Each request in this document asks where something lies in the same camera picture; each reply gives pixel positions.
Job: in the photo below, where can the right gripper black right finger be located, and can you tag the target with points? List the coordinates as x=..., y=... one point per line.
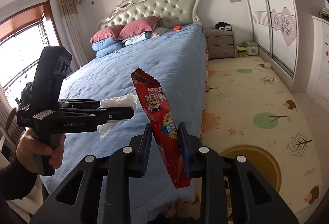
x=230, y=181

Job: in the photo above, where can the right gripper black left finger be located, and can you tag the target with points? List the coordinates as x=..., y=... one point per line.
x=97, y=189

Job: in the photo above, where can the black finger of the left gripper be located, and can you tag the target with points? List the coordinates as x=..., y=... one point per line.
x=79, y=117
x=84, y=104

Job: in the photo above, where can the white tissue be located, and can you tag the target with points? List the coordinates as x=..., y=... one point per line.
x=119, y=108

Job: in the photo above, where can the red milk candy wrapper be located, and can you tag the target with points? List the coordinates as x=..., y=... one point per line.
x=155, y=104

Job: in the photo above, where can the yellow round trash bin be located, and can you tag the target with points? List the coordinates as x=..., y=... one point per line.
x=264, y=162

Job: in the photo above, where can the person's left hand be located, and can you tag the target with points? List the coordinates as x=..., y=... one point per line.
x=28, y=147

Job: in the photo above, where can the black bag by window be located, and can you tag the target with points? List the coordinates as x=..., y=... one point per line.
x=26, y=93

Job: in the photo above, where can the lower light blue pillow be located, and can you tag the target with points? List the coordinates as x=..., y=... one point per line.
x=111, y=49

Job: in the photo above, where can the light blue pillow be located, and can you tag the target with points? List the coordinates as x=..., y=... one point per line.
x=105, y=43
x=111, y=49

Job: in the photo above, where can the upper light blue pillow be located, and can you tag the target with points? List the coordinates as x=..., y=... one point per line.
x=105, y=43

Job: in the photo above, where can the cartoon tree play mat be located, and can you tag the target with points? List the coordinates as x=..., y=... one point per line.
x=248, y=104

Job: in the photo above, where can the left pink pillow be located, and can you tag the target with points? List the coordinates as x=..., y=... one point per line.
x=108, y=32

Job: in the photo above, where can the pink pillow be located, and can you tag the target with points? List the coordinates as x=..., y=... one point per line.
x=139, y=26
x=108, y=32

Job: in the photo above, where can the folded blue patterned blanket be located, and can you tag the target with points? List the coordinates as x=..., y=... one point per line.
x=158, y=31

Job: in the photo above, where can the window with bars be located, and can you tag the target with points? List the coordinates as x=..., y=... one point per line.
x=23, y=37

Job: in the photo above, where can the right pink pillow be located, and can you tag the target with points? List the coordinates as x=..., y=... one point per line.
x=139, y=26

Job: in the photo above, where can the beige curtain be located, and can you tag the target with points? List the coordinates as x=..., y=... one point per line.
x=69, y=15

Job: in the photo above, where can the bedside nightstand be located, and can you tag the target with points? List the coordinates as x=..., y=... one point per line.
x=220, y=44

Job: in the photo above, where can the green white storage box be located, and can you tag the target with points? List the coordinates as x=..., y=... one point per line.
x=247, y=48

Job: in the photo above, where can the white corner shelf cabinet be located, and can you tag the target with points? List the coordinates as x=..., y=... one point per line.
x=317, y=88

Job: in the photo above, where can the green tufted ornate headboard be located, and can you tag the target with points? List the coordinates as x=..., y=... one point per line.
x=171, y=12

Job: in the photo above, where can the black white clothes on nightstand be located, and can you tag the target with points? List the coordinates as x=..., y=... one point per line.
x=223, y=26

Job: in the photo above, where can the white sliding door wardrobe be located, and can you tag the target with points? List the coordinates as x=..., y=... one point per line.
x=275, y=30

